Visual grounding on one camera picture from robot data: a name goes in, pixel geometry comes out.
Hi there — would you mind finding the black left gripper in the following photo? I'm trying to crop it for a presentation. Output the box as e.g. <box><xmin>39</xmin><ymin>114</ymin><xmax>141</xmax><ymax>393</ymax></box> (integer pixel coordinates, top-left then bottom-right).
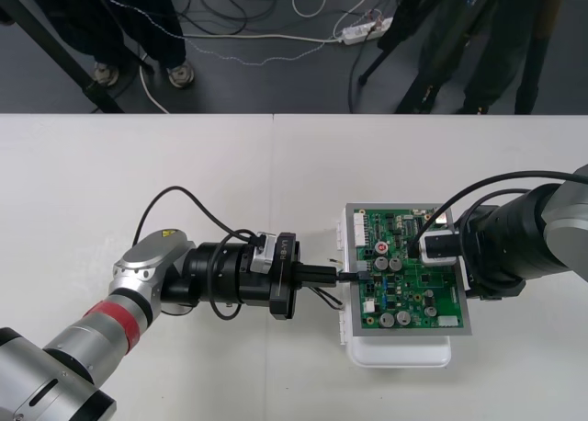
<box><xmin>267</xmin><ymin>231</ymin><xmax>339</xmax><ymax>321</ymax></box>

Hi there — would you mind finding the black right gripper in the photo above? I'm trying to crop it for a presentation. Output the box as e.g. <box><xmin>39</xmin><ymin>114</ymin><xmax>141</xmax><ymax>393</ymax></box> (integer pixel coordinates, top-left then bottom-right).
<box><xmin>464</xmin><ymin>276</ymin><xmax>526</xmax><ymax>303</ymax></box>

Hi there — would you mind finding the red black green cable bundle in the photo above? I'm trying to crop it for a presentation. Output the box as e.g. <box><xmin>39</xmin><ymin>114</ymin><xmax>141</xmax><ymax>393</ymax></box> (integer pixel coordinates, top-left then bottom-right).
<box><xmin>305</xmin><ymin>256</ymin><xmax>369</xmax><ymax>310</ymax></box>

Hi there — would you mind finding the black tripod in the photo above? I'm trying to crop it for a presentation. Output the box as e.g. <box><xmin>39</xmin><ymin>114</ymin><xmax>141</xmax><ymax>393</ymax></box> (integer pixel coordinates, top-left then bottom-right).
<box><xmin>356</xmin><ymin>0</ymin><xmax>465</xmax><ymax>115</ymax></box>

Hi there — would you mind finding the white power strip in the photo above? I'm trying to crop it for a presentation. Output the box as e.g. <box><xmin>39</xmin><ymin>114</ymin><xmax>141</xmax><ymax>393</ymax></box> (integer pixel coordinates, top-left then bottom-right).
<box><xmin>341</xmin><ymin>16</ymin><xmax>395</xmax><ymax>46</ymax></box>

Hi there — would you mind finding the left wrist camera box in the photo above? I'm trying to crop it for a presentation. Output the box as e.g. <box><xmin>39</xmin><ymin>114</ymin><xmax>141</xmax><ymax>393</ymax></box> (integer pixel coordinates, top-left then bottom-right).
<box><xmin>247</xmin><ymin>230</ymin><xmax>277</xmax><ymax>276</ymax></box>

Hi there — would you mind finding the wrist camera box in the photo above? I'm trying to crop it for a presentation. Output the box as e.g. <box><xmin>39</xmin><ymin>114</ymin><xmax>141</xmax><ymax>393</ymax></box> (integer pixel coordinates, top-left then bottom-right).
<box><xmin>247</xmin><ymin>230</ymin><xmax>277</xmax><ymax>276</ymax></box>
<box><xmin>418</xmin><ymin>229</ymin><xmax>462</xmax><ymax>265</ymax></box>

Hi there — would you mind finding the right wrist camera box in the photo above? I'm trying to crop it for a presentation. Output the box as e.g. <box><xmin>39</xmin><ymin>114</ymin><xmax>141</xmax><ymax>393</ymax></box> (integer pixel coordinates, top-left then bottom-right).
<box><xmin>418</xmin><ymin>229</ymin><xmax>462</xmax><ymax>265</ymax></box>

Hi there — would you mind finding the green circuit board grey frame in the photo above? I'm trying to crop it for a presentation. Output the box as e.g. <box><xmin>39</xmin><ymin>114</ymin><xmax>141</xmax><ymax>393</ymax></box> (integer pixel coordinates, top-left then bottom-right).
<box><xmin>345</xmin><ymin>202</ymin><xmax>475</xmax><ymax>339</ymax></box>

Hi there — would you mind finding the black right camera cable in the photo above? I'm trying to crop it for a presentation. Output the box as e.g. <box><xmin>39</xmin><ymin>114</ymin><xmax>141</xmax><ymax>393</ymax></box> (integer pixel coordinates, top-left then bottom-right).
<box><xmin>410</xmin><ymin>169</ymin><xmax>588</xmax><ymax>259</ymax></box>

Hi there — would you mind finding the black camera cable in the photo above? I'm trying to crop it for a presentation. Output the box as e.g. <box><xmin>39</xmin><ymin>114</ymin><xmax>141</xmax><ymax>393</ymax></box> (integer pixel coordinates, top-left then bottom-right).
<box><xmin>131</xmin><ymin>186</ymin><xmax>258</xmax><ymax>322</ymax></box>
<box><xmin>410</xmin><ymin>169</ymin><xmax>588</xmax><ymax>259</ymax></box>

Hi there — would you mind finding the black left camera cable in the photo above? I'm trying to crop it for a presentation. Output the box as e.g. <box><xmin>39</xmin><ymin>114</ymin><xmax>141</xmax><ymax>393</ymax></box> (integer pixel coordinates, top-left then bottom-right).
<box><xmin>131</xmin><ymin>186</ymin><xmax>258</xmax><ymax>322</ymax></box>

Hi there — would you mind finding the thin white braided cord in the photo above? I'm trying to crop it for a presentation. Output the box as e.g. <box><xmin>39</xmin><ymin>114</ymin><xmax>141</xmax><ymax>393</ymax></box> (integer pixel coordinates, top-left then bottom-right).
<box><xmin>86</xmin><ymin>0</ymin><xmax>344</xmax><ymax>68</ymax></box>

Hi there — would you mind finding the thick white floor cable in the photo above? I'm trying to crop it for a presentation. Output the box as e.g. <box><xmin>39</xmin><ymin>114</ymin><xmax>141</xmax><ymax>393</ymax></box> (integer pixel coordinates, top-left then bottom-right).
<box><xmin>139</xmin><ymin>31</ymin><xmax>346</xmax><ymax>115</ymax></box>

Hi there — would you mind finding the black floor cable tangle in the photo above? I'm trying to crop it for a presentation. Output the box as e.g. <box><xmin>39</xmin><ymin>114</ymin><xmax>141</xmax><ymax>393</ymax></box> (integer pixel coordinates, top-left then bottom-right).
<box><xmin>164</xmin><ymin>0</ymin><xmax>333</xmax><ymax>37</ymax></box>

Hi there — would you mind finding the black metal frame leg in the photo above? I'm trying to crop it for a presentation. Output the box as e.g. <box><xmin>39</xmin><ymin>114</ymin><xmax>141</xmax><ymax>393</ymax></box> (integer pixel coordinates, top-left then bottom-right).
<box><xmin>0</xmin><ymin>0</ymin><xmax>126</xmax><ymax>115</ymax></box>

